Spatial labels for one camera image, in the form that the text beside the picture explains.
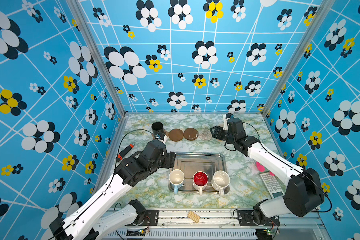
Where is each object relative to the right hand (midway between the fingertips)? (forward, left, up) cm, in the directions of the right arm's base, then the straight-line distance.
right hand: (214, 130), depth 85 cm
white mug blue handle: (-21, +22, -17) cm, 35 cm away
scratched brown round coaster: (+11, +13, -18) cm, 25 cm away
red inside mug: (-23, +8, -18) cm, 30 cm away
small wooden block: (-41, +12, -19) cm, 46 cm away
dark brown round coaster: (+10, +24, -18) cm, 31 cm away
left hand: (-19, +23, +5) cm, 30 cm away
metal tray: (-11, +14, -19) cm, 27 cm away
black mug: (+10, +36, -10) cm, 39 cm away
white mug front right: (-22, -3, -18) cm, 29 cm away
